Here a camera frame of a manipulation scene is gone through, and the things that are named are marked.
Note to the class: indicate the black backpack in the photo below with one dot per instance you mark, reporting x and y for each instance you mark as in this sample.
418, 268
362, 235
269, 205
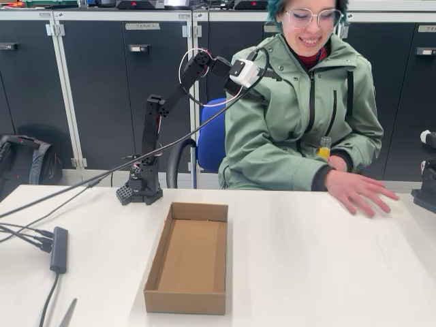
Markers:
34, 163

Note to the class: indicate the glass bottle yellow drink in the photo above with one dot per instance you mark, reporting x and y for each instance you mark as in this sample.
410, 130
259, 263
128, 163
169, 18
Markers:
323, 150

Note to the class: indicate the white gripper camera box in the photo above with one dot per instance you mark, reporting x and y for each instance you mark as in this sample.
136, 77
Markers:
243, 73

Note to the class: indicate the person's right hand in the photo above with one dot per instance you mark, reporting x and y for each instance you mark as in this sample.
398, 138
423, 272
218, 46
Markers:
357, 194

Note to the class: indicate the open cardboard box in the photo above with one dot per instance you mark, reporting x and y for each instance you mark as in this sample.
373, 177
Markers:
190, 259

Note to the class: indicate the clear frame glasses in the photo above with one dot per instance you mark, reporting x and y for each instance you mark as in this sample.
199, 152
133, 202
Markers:
299, 18

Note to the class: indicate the dark grey cabinet door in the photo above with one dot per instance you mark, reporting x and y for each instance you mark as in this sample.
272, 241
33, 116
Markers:
153, 78
95, 102
221, 37
391, 44
27, 102
419, 102

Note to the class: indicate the green box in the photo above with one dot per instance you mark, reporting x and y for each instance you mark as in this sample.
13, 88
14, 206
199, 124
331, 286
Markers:
51, 3

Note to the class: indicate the person's left forearm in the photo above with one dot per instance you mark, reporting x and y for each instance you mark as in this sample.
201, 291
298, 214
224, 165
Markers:
364, 150

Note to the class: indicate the blue office chair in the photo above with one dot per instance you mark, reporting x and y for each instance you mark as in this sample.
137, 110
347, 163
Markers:
211, 153

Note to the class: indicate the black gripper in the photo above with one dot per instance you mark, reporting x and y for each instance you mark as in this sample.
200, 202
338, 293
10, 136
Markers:
234, 89

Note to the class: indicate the person's right forearm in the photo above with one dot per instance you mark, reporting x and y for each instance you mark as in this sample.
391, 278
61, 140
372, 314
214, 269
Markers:
272, 173

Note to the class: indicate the grey USB hub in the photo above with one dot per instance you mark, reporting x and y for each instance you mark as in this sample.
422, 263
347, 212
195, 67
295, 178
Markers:
59, 248

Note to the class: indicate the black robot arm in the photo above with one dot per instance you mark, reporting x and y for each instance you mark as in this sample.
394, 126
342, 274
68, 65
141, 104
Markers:
151, 136

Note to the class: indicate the black case red logo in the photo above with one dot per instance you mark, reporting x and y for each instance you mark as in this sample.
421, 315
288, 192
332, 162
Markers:
252, 4
139, 4

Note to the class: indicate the person's left hand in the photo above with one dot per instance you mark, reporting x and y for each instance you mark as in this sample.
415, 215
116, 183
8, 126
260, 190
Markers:
339, 163

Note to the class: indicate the black idle robot arm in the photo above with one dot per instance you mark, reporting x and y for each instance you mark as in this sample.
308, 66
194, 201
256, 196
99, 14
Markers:
427, 197

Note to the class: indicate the grey scissors blade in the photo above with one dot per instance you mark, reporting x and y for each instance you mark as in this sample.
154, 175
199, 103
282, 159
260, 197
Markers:
68, 316

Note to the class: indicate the person in green jacket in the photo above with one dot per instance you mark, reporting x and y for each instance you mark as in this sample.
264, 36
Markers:
279, 119

